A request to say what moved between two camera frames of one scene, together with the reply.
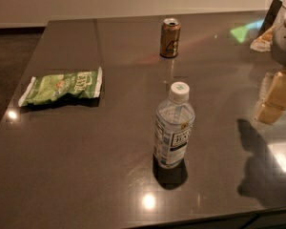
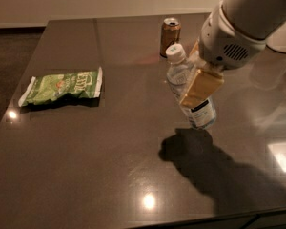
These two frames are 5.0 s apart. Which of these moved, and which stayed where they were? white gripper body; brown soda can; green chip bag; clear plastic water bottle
Moved: white gripper body; clear plastic water bottle
Stayed: green chip bag; brown soda can
